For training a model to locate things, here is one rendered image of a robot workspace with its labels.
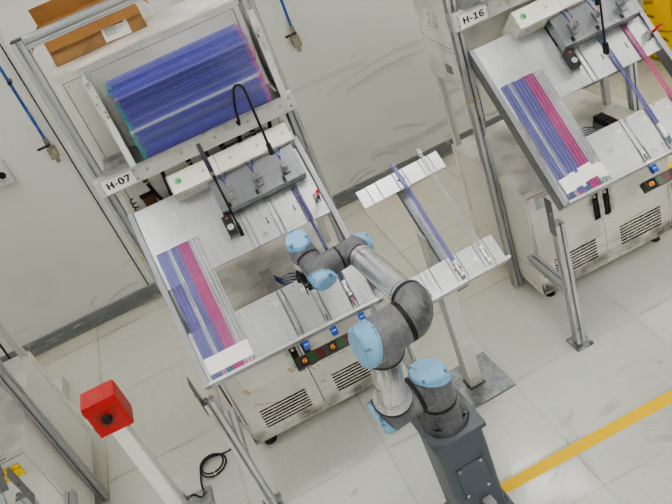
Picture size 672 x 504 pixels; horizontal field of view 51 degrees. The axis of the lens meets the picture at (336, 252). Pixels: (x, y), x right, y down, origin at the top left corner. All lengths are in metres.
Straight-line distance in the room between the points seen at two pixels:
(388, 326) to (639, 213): 1.95
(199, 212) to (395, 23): 2.10
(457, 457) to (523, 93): 1.39
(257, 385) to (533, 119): 1.52
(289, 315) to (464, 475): 0.80
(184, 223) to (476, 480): 1.36
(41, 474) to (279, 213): 1.40
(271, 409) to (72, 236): 1.82
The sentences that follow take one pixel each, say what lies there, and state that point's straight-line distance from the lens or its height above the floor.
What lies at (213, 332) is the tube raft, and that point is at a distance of 2.57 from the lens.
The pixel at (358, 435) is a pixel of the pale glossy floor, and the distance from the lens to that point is 3.13.
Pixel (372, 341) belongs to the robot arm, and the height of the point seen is 1.15.
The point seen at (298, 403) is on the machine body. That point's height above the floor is 0.17.
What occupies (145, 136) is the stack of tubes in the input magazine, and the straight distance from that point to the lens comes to 2.58.
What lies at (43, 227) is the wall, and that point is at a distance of 4.36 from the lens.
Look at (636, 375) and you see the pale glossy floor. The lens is 3.09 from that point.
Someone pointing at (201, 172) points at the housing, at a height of 1.25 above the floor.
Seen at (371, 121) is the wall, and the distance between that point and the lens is 4.47.
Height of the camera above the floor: 2.28
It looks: 33 degrees down
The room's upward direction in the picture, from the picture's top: 22 degrees counter-clockwise
